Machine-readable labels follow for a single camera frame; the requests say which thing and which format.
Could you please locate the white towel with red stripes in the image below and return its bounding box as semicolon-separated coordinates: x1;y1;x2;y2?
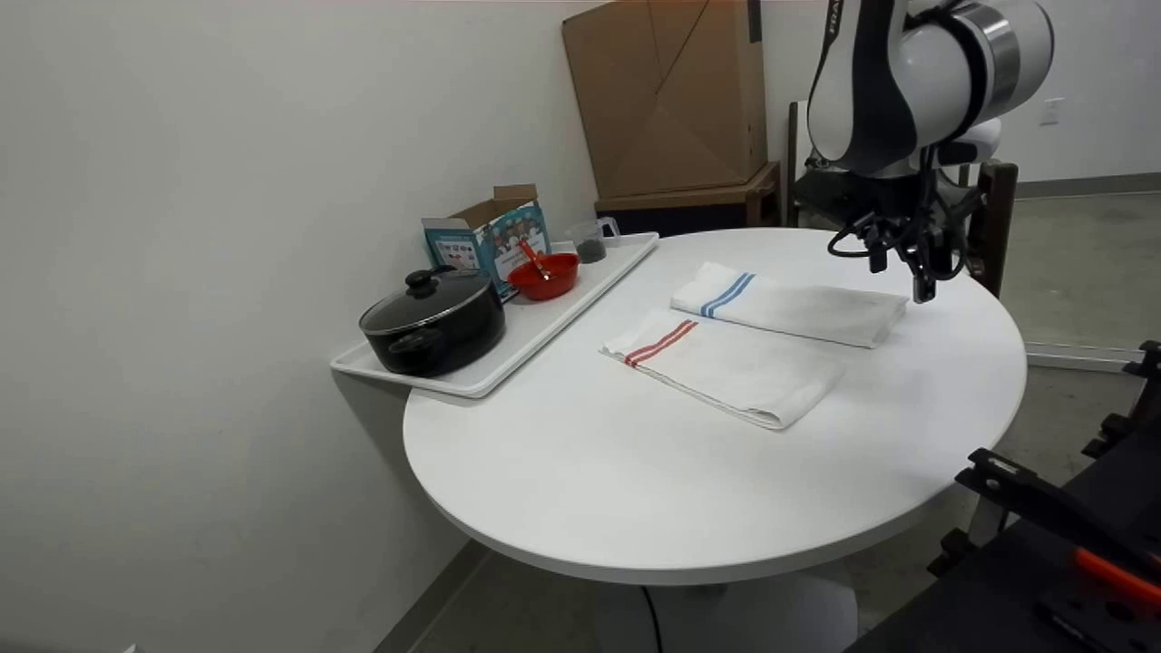
597;305;845;435

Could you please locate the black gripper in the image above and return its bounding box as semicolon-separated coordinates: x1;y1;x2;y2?
840;165;979;305

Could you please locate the orange handle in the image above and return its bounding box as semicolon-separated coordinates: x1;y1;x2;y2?
1068;543;1161;610

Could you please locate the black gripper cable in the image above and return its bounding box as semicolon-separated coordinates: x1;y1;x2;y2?
823;223;878;263

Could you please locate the black cooking pot with lid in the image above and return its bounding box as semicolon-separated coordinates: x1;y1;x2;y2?
354;265;509;383

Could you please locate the large brown cardboard box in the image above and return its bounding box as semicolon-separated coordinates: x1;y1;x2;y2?
557;0;775;217

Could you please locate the colourful open cardboard box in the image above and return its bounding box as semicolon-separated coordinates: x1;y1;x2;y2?
418;183;555;303

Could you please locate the red and white spoon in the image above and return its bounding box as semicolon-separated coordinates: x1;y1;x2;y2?
517;235;555;292

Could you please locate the black equipment cart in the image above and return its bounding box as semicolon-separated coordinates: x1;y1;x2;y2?
845;339;1161;653

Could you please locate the white tray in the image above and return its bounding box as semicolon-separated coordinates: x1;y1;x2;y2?
328;230;664;406

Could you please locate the red bowl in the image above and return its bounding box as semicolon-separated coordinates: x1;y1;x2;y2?
503;250;583;305

